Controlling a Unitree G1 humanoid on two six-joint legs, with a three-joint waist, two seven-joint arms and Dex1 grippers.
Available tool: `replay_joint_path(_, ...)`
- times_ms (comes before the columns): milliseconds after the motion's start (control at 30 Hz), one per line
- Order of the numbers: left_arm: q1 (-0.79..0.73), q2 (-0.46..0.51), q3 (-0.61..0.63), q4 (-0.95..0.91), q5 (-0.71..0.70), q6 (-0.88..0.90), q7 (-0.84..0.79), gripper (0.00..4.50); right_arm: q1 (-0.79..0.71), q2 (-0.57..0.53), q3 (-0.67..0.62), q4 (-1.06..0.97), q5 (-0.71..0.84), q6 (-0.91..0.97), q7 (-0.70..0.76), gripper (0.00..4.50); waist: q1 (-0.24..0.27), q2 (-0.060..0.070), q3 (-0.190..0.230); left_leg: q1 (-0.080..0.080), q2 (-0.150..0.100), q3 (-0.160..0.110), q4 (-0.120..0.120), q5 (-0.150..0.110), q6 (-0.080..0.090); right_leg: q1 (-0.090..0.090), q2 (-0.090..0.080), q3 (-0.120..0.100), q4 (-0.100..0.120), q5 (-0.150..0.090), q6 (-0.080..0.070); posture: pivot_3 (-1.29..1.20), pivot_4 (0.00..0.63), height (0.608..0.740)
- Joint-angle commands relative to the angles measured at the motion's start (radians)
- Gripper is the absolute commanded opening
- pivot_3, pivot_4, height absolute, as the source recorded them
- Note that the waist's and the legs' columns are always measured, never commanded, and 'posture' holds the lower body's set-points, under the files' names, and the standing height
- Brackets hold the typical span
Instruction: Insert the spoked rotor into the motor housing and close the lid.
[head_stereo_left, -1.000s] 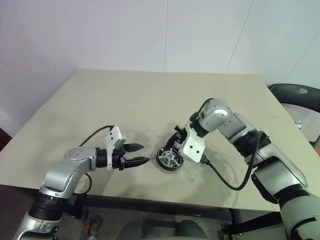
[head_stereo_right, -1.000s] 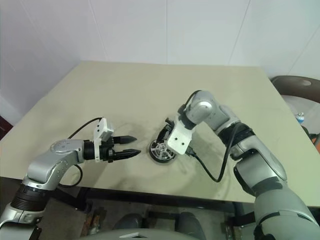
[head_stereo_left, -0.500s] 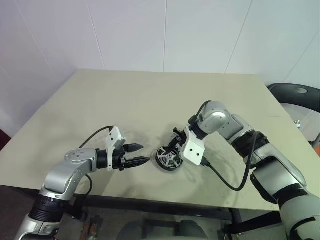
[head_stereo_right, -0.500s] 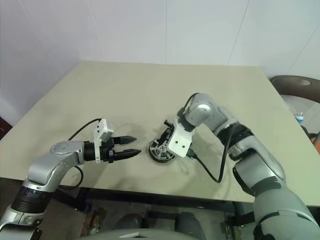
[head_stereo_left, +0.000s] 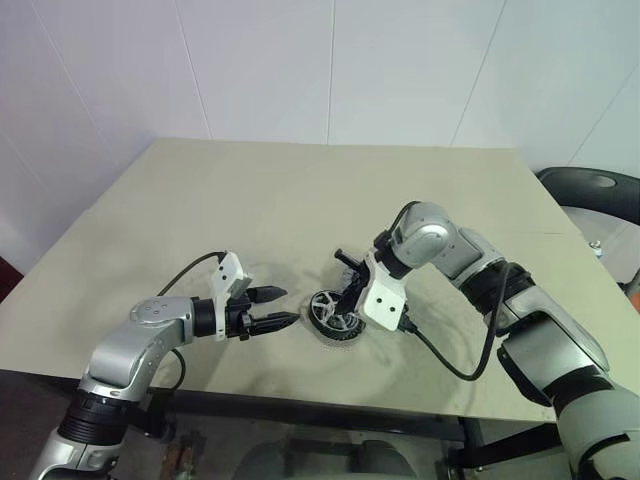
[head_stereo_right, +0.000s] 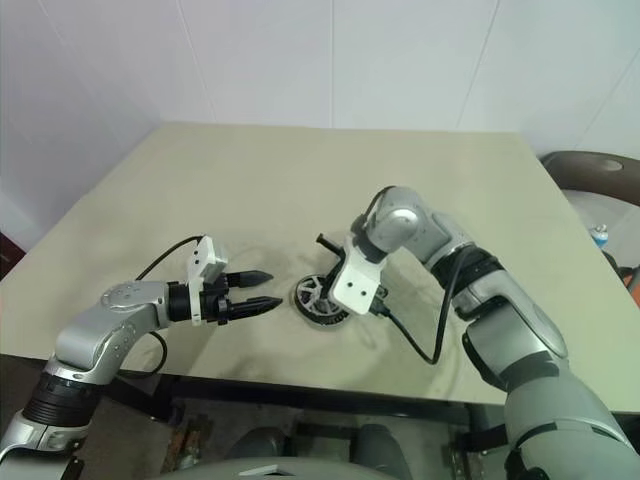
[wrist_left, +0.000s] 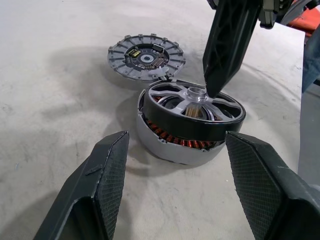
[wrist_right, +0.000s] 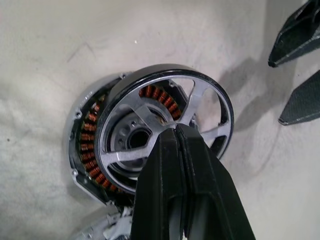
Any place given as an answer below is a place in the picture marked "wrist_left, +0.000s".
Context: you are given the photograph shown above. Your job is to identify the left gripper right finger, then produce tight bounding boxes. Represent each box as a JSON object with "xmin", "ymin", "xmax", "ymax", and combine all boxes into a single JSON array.
[{"xmin": 224, "ymin": 129, "xmax": 320, "ymax": 240}]

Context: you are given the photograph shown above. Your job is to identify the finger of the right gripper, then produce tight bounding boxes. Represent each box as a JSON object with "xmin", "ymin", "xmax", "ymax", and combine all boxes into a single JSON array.
[
  {"xmin": 202, "ymin": 0, "xmax": 251, "ymax": 98},
  {"xmin": 212, "ymin": 0, "xmax": 263, "ymax": 98}
]

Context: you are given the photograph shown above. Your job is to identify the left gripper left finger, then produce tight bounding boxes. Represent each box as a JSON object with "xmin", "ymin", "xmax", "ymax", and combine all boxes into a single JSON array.
[{"xmin": 33, "ymin": 129, "xmax": 131, "ymax": 240}]

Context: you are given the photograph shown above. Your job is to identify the grey round motor lid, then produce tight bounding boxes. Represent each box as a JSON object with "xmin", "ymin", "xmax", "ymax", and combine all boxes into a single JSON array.
[{"xmin": 106, "ymin": 33, "xmax": 187, "ymax": 83}]

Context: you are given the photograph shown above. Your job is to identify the grey motor housing copper coils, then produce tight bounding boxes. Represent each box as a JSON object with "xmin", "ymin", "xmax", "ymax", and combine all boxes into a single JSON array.
[{"xmin": 135, "ymin": 89, "xmax": 232, "ymax": 166}]

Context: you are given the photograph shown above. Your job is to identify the black spoked rotor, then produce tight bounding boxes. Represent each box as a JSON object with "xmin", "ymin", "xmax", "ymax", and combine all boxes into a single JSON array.
[{"xmin": 143, "ymin": 79, "xmax": 247, "ymax": 141}]

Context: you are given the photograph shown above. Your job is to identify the orange object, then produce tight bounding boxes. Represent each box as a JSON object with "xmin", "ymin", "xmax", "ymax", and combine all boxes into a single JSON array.
[{"xmin": 287, "ymin": 7, "xmax": 320, "ymax": 33}]

